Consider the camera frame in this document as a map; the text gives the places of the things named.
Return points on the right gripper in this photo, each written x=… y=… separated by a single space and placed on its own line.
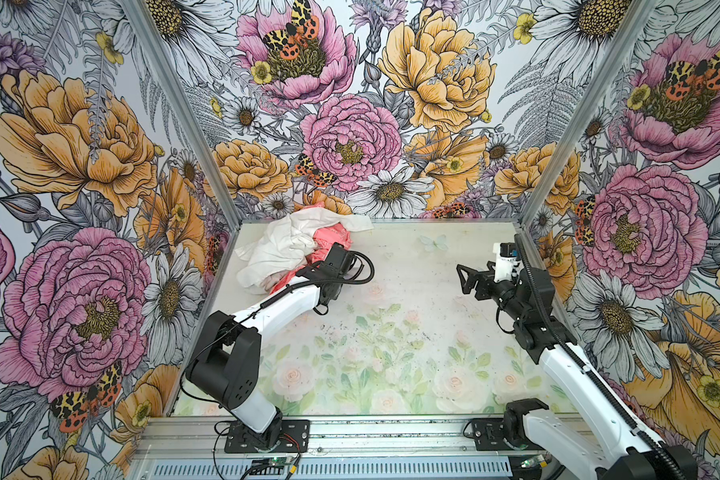
x=486 y=280

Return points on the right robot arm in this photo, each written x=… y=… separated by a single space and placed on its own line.
x=625 y=447

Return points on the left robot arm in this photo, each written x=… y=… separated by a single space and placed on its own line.
x=226 y=360

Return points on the pink printed cloth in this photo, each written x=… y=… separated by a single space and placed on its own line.
x=325 y=238

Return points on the white cloth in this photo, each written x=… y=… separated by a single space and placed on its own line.
x=286 y=243

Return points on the right green circuit board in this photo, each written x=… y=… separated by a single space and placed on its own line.
x=534 y=462

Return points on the green circuit board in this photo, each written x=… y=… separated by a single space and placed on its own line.
x=286 y=466
x=534 y=462

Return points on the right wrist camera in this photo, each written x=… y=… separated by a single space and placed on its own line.
x=506 y=259

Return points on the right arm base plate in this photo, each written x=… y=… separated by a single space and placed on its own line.
x=487 y=434

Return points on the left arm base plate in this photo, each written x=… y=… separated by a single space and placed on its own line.
x=284 y=436

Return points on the aluminium front rail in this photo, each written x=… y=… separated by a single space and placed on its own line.
x=342 y=447

